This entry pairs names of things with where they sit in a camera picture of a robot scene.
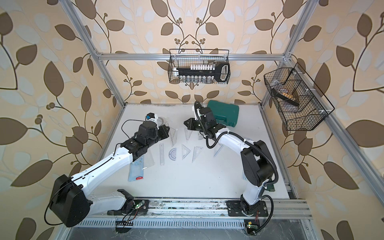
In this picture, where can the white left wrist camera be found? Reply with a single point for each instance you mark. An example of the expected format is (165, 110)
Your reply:
(151, 117)

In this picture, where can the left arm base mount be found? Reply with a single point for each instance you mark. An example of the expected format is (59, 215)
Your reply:
(130, 205)

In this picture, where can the black wire basket back wall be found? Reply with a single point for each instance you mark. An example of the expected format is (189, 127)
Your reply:
(185, 57)

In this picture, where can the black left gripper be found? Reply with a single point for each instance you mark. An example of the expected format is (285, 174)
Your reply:
(164, 132)

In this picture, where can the aluminium frame post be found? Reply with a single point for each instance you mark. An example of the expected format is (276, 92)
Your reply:
(286, 57)
(69, 9)

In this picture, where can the blue ruler set pouch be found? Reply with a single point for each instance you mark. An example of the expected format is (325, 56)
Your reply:
(136, 170)

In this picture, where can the green plastic tool case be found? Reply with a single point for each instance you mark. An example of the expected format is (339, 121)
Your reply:
(226, 114)

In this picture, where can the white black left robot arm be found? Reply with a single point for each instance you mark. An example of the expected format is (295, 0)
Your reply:
(72, 198)

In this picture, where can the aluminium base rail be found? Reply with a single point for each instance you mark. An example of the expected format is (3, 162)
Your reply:
(174, 208)

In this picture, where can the clear triangle ruler small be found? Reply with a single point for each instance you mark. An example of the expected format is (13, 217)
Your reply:
(185, 151)

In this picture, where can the clear packing tape roll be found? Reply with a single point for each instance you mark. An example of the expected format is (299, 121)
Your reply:
(161, 121)

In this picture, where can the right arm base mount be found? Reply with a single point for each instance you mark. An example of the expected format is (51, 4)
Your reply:
(240, 208)

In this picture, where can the aluminium frame rail right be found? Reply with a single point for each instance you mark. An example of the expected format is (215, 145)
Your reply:
(359, 159)

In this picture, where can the black wire basket wall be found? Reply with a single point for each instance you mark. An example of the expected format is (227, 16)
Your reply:
(314, 105)
(185, 57)

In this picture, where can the clear straight ruler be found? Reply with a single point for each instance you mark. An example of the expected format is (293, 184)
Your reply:
(162, 155)

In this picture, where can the dark tool in right basket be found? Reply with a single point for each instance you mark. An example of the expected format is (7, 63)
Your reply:
(286, 98)

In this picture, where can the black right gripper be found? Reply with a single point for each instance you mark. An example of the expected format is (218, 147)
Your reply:
(191, 126)

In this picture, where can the clear triangle ruler long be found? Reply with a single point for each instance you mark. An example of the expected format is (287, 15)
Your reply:
(196, 153)

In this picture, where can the aluminium frame post back right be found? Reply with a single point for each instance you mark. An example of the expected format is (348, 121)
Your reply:
(286, 57)

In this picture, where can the black wire basket right wall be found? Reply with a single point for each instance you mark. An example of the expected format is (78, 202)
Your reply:
(314, 105)

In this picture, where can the aluminium frame post back left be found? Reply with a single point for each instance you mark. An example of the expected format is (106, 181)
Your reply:
(69, 9)

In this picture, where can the green pipe wrench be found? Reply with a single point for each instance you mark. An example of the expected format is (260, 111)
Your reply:
(270, 188)

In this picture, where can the black socket bit holder set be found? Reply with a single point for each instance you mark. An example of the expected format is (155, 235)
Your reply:
(215, 72)

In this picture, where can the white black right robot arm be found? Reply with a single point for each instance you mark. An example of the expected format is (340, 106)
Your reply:
(258, 164)

